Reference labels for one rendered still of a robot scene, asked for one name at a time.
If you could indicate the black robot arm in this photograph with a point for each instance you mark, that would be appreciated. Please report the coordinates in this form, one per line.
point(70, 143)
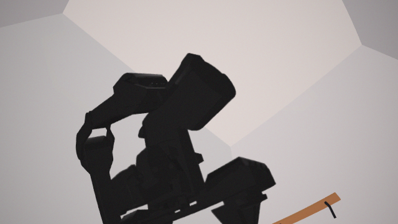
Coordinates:
point(194, 95)

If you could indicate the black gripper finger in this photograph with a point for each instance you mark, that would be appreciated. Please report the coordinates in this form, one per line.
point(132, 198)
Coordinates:
point(244, 210)

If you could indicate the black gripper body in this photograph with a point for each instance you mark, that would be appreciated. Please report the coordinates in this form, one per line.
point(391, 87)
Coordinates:
point(239, 178)

